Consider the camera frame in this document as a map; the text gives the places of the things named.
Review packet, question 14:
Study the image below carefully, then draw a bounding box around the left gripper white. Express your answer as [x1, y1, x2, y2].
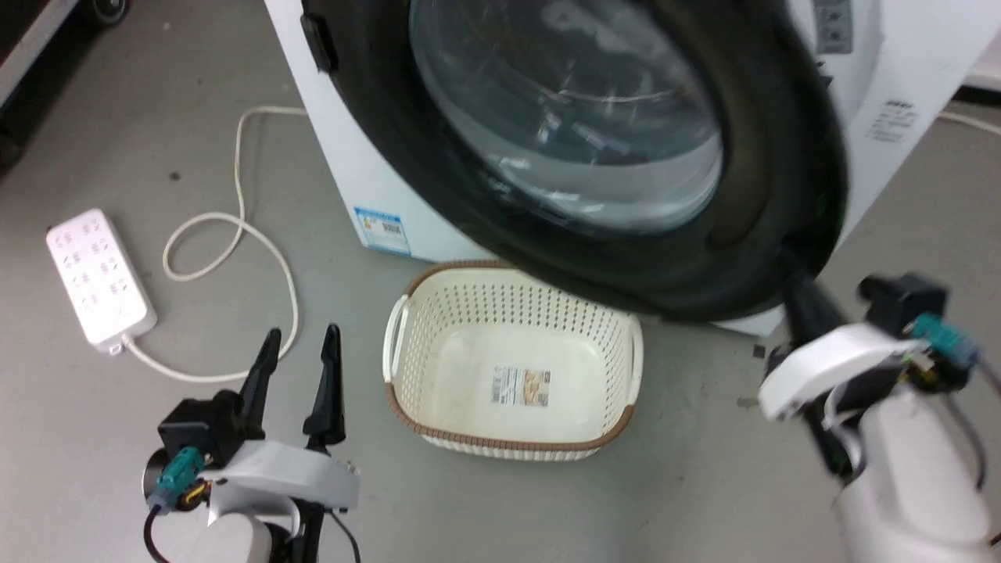
[205, 323, 361, 513]

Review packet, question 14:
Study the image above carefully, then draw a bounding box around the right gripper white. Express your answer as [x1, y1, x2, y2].
[757, 254, 927, 425]

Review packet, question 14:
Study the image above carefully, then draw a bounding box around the black round washer door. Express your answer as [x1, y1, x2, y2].
[300, 0, 851, 323]

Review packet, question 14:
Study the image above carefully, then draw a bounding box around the white front-load washing machine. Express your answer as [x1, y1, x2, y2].
[262, 0, 1001, 339]

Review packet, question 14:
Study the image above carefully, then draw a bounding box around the blue energy label sticker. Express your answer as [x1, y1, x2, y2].
[353, 206, 412, 256]

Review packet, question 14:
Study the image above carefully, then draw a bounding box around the cream perforated laundry basket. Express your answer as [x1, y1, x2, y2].
[382, 260, 644, 462]

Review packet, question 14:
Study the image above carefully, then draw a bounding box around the basket product label sticker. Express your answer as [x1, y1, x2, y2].
[490, 366, 552, 409]

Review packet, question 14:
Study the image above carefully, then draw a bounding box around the white power strip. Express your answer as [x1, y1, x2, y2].
[45, 208, 158, 355]

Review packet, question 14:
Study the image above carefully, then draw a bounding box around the black caster wheel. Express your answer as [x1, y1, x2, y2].
[84, 0, 131, 26]

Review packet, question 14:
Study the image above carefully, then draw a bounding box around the dark furniture with white edge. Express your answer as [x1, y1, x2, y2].
[0, 0, 79, 169]

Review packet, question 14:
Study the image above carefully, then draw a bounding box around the cream power strip cord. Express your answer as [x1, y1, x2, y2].
[121, 106, 308, 384]

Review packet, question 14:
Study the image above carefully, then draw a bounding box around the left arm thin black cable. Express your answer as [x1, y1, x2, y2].
[143, 504, 171, 563]

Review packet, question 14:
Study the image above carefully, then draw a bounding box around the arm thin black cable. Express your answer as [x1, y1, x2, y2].
[143, 504, 171, 563]
[942, 387, 988, 492]

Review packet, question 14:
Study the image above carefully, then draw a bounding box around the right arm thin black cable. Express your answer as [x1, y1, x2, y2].
[942, 387, 988, 492]

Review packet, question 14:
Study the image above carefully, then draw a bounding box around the cream cable by washer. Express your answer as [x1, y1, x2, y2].
[937, 109, 1001, 138]

